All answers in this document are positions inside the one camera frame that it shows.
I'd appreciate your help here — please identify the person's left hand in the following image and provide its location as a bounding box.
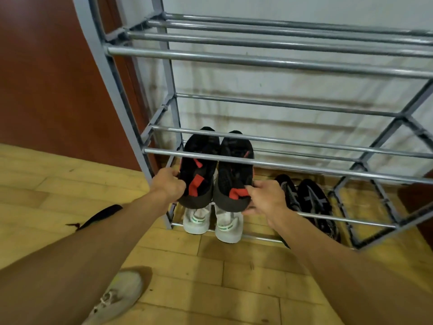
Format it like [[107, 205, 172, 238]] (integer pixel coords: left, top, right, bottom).
[[150, 167, 187, 204]]

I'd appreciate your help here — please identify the person's right hand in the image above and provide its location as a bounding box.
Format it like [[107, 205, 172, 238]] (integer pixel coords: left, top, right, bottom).
[[244, 180, 289, 229]]

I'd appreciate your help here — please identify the black shoe with red strap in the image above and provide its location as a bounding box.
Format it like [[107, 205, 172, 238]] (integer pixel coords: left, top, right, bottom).
[[213, 130, 255, 213], [178, 126, 221, 210]]

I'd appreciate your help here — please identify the person's left forearm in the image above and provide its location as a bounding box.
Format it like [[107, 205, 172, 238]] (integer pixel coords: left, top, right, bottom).
[[0, 190, 170, 325]]

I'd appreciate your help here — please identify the person's right forearm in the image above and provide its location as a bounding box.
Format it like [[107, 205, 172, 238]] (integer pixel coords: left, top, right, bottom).
[[268, 209, 433, 325]]

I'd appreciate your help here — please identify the black and grey sneaker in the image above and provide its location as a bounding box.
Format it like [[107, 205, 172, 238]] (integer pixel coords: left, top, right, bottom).
[[274, 174, 302, 249], [298, 179, 341, 243]]

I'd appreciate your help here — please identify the white sneaker with green stripe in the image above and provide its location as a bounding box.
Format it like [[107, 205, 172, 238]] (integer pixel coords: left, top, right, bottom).
[[214, 205, 244, 244], [183, 203, 212, 235]]

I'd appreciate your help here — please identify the grey metal shoe rack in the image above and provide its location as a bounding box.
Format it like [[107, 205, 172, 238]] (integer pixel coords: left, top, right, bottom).
[[72, 0, 433, 251]]

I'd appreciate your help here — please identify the person's white worn sneaker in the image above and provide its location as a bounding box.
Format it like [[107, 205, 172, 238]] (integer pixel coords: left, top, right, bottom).
[[82, 269, 145, 325]]

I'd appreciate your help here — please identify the brown wooden door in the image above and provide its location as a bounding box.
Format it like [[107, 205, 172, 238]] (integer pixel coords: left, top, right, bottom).
[[0, 0, 160, 172]]

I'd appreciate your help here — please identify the brown wooden furniture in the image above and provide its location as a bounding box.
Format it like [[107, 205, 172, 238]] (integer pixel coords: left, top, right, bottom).
[[397, 171, 433, 241]]

